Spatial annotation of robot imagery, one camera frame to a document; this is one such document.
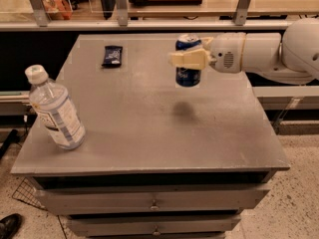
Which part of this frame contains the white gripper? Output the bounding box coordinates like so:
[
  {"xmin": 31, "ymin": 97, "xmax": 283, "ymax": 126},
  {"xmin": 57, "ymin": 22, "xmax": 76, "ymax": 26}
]
[{"xmin": 168, "ymin": 33, "xmax": 246, "ymax": 74}]

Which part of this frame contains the blue pepsi can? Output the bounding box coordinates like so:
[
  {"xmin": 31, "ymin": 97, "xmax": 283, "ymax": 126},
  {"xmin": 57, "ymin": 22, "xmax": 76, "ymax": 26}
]
[{"xmin": 175, "ymin": 34, "xmax": 201, "ymax": 87}]

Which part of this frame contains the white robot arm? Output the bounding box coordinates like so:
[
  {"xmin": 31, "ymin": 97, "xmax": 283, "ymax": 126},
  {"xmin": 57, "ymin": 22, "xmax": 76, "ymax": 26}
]
[{"xmin": 168, "ymin": 18, "xmax": 319, "ymax": 85}]

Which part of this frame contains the clear plastic water bottle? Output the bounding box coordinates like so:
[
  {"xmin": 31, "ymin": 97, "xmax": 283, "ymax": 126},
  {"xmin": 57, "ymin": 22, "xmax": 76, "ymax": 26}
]
[{"xmin": 25, "ymin": 65, "xmax": 86, "ymax": 149}]

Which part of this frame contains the dark blue snack packet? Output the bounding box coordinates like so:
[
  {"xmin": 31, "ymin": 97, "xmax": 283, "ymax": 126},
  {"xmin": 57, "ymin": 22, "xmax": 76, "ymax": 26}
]
[{"xmin": 102, "ymin": 46, "xmax": 123, "ymax": 68}]

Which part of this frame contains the grey drawer cabinet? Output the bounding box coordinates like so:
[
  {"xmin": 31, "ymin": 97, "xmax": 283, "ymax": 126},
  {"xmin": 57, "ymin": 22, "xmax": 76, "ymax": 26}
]
[{"xmin": 12, "ymin": 34, "xmax": 289, "ymax": 239}]

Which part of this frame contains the orange snack bag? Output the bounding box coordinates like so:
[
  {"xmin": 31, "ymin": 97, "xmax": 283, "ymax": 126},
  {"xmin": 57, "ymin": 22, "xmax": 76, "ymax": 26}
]
[{"xmin": 42, "ymin": 0, "xmax": 72, "ymax": 20}]

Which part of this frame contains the lower grey drawer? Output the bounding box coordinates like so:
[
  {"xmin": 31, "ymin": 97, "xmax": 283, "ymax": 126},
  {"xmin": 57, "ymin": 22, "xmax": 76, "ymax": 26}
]
[{"xmin": 68, "ymin": 215, "xmax": 240, "ymax": 237}]

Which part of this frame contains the grey drawer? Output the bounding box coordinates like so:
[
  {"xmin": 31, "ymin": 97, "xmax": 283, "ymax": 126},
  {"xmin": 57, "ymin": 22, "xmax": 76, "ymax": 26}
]
[
  {"xmin": 35, "ymin": 183, "xmax": 270, "ymax": 215},
  {"xmin": 68, "ymin": 215, "xmax": 240, "ymax": 237}
]

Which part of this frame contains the upper grey drawer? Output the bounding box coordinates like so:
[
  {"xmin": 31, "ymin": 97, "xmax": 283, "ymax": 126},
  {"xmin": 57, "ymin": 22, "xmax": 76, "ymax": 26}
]
[{"xmin": 35, "ymin": 183, "xmax": 270, "ymax": 215}]

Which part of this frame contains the black shoe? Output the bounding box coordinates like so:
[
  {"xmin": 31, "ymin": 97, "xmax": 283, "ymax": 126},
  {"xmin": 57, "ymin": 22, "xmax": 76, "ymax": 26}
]
[{"xmin": 0, "ymin": 213, "xmax": 23, "ymax": 239}]

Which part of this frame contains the wire mesh rack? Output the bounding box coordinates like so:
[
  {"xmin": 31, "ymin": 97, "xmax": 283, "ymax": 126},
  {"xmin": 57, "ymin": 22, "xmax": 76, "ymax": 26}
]
[{"xmin": 12, "ymin": 178, "xmax": 45, "ymax": 210}]

